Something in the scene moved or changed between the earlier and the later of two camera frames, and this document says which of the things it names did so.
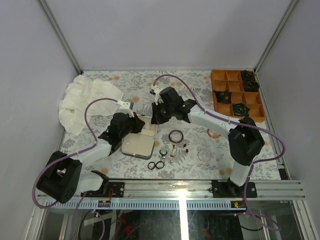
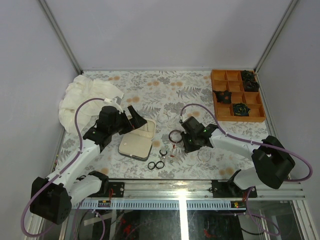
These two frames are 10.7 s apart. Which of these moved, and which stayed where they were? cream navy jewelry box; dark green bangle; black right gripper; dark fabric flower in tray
Moved: black right gripper
Stayed: dark fabric flower in tray; cream navy jewelry box; dark green bangle
